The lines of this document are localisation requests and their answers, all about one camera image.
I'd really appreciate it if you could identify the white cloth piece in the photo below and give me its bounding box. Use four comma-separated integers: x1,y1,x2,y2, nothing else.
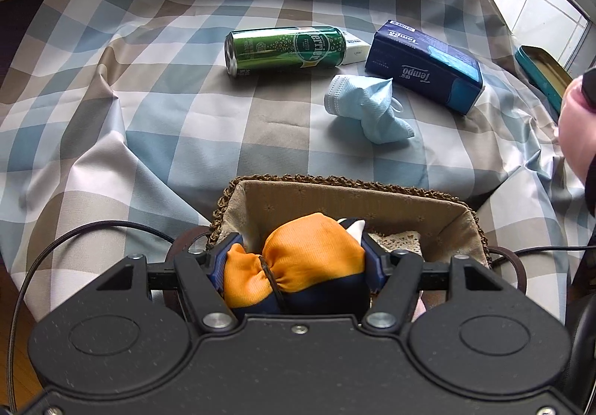
337,217,366,239

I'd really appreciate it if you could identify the small white box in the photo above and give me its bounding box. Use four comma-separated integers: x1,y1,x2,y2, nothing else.
337,28,373,66

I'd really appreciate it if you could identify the checked tablecloth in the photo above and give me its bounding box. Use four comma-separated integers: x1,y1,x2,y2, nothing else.
0,0,596,323

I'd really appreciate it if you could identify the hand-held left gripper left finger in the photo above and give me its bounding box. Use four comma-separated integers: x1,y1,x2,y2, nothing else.
95,232,243,334

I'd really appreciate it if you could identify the teal metal tin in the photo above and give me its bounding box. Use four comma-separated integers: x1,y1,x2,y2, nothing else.
514,45,574,120

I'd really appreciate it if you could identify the green drink can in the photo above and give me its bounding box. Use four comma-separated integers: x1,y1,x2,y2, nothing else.
225,25,348,77

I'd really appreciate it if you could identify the woven basket with fabric liner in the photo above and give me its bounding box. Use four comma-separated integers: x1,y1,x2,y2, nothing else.
170,174,527,304

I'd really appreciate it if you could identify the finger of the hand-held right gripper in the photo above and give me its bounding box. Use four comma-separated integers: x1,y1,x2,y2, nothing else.
582,161,596,216
580,67,596,111

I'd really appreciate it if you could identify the black cable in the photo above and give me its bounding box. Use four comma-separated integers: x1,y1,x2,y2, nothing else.
486,245,596,267
7,220,175,402

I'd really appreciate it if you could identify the blue face mask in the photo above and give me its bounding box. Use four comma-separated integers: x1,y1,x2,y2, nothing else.
323,74,417,146

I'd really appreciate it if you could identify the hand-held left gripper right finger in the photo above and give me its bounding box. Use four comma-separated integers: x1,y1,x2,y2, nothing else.
361,233,506,334

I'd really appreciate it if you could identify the orange and navy cloth bundle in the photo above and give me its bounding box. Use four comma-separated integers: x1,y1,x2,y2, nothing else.
222,212,373,316

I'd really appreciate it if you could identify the pink plush cloth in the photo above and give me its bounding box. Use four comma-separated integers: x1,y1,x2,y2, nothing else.
558,74,596,192

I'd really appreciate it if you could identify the cream lace cloth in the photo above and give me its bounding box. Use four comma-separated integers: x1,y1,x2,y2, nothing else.
372,231,422,257

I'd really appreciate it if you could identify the dark blue tissue box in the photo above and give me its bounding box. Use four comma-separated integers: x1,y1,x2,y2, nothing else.
364,19,486,117

